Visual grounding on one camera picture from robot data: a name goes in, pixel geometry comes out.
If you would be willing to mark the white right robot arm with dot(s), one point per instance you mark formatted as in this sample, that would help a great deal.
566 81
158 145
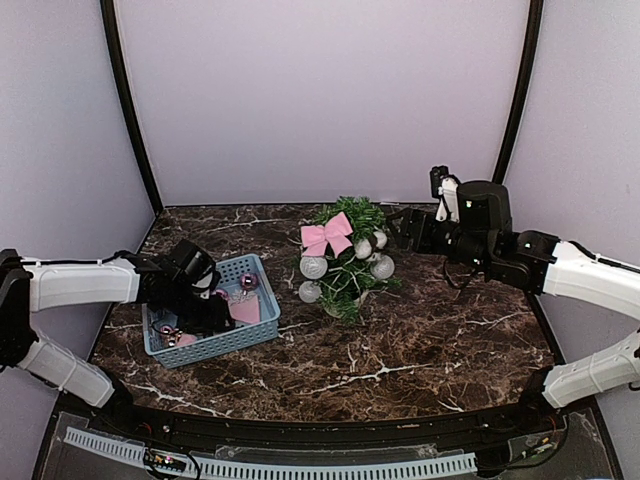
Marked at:
593 300

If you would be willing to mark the white perforated cable tray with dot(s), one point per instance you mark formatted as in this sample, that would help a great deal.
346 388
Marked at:
169 464

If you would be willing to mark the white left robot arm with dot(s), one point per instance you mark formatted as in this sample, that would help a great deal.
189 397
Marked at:
30 286

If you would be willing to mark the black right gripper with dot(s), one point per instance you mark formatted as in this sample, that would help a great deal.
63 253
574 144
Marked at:
413 216

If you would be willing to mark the pink fabric bow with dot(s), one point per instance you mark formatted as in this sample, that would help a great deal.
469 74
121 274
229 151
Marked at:
334 234

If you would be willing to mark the white ball string lights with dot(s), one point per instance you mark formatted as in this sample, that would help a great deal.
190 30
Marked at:
331 279

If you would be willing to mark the light blue plastic basket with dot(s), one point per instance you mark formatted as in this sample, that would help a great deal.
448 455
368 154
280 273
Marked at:
164 343

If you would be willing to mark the white cotton boll ornament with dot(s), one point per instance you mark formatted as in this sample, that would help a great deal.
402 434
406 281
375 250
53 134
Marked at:
370 248

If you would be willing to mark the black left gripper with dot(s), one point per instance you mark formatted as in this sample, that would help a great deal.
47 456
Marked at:
214 321

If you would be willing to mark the pink fabric triangle piece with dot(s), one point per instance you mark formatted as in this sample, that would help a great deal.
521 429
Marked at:
245 308

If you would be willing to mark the small green christmas tree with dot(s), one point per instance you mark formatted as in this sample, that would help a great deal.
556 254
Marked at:
365 217

